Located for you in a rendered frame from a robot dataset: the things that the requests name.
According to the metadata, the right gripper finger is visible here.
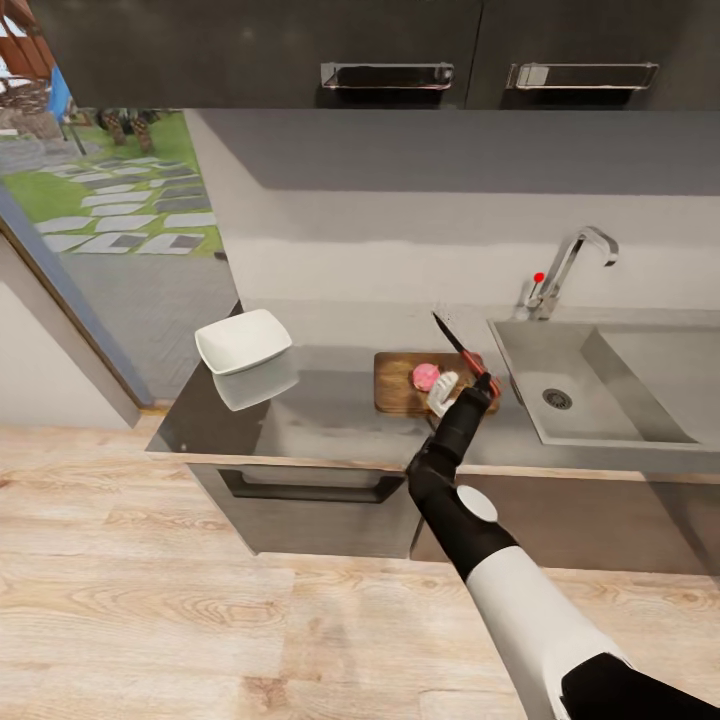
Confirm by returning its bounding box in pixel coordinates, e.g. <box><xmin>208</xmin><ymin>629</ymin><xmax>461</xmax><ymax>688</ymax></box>
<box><xmin>472</xmin><ymin>372</ymin><xmax>491</xmax><ymax>397</ymax></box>

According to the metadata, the parer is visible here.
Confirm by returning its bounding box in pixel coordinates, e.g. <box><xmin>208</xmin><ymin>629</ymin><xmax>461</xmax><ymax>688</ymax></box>
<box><xmin>433</xmin><ymin>313</ymin><xmax>502</xmax><ymax>398</ymax></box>

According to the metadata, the cutting board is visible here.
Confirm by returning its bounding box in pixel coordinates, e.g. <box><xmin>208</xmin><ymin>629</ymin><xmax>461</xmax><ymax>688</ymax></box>
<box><xmin>374</xmin><ymin>352</ymin><xmax>500</xmax><ymax>415</ymax></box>

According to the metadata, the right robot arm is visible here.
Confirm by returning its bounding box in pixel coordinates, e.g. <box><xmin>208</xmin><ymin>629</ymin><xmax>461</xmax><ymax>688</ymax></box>
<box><xmin>405</xmin><ymin>372</ymin><xmax>720</xmax><ymax>720</ymax></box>

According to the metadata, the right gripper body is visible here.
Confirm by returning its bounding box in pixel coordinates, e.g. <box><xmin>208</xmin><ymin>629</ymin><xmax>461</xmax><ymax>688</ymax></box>
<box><xmin>440</xmin><ymin>386</ymin><xmax>493</xmax><ymax>444</ymax></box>

